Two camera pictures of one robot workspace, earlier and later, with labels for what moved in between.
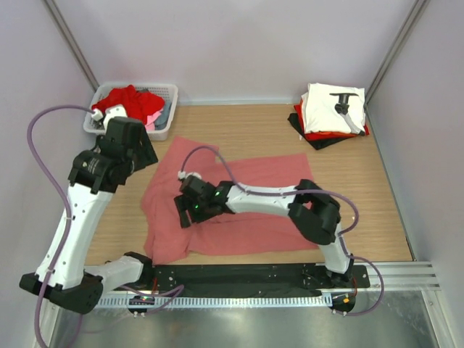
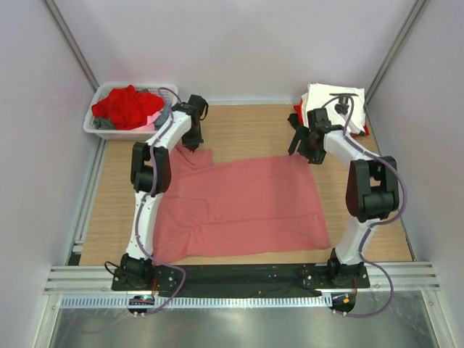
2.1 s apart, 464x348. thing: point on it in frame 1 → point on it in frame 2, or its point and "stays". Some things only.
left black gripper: x=147 y=155 → x=193 y=144
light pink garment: x=150 y=125 stays
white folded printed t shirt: x=333 y=109 stays
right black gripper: x=185 y=201 → x=301 y=134
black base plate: x=250 y=278 stays
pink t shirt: x=230 y=232 stays
